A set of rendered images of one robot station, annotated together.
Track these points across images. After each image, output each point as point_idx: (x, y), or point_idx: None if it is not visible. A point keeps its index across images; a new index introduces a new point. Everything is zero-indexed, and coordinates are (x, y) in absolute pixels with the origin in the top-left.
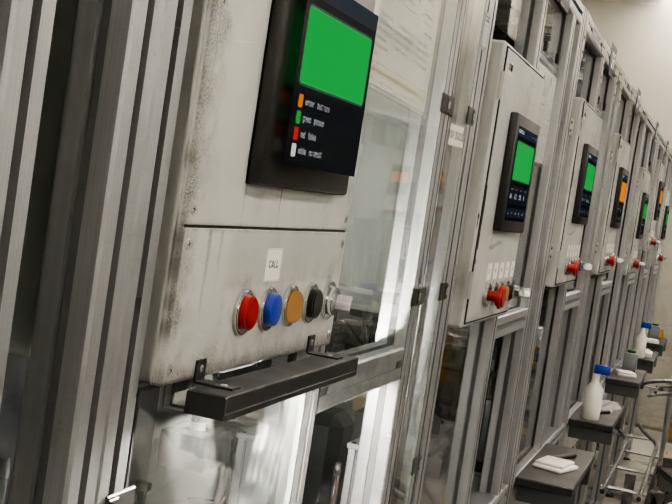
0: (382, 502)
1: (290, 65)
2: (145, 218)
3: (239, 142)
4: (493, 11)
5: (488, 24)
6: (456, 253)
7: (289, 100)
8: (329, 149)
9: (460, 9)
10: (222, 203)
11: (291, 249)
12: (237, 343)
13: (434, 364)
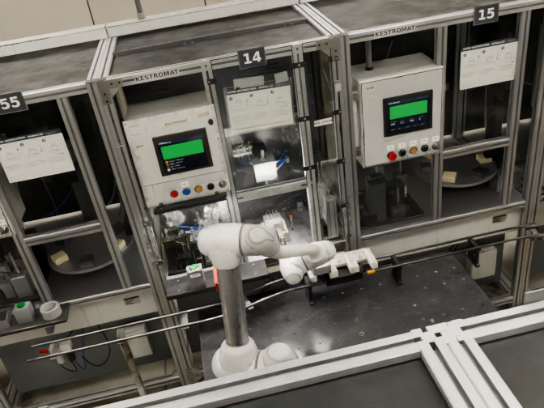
0: (312, 215)
1: None
2: (131, 187)
3: (155, 171)
4: (347, 75)
5: (340, 82)
6: (352, 148)
7: None
8: (189, 164)
9: (300, 93)
10: (154, 180)
11: (193, 180)
12: (176, 198)
13: (346, 179)
